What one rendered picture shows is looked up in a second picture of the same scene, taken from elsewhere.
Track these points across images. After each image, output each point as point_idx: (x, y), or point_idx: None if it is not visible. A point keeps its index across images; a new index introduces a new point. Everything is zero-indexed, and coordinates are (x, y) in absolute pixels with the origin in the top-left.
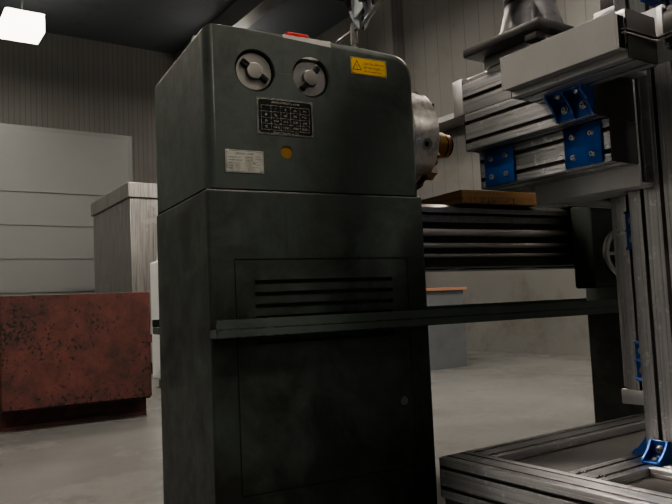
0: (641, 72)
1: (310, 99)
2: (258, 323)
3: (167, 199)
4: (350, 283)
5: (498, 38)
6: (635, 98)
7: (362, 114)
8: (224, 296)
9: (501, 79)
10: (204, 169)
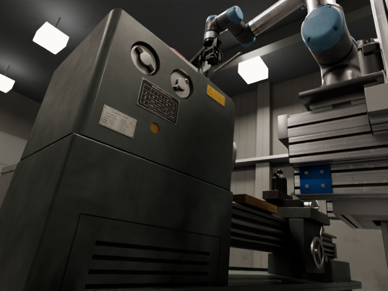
0: None
1: (179, 97)
2: None
3: (32, 147)
4: (180, 254)
5: (336, 85)
6: None
7: (208, 123)
8: (54, 256)
9: (367, 103)
10: (77, 115)
